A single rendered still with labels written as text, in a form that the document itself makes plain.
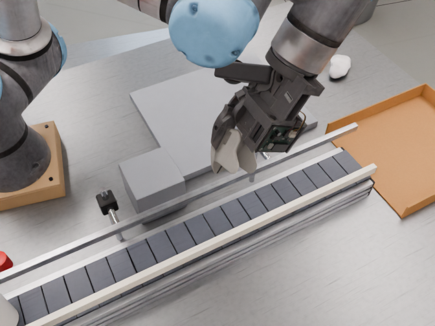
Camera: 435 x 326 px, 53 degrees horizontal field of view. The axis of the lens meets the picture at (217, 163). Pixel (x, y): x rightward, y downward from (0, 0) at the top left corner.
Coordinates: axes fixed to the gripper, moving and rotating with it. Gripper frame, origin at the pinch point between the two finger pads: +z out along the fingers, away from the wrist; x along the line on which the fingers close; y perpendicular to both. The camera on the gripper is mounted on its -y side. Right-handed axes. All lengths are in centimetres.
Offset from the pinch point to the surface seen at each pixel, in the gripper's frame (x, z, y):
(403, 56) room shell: 202, 6, -95
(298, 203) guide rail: 19.9, 5.9, 4.8
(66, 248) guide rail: -17.0, 21.7, -3.0
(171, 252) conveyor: 0.6, 21.0, 1.2
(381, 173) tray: 45.2, 0.6, 2.9
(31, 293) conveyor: -20.2, 33.0, -2.9
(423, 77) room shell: 199, 8, -76
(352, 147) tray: 44.5, 1.1, -6.0
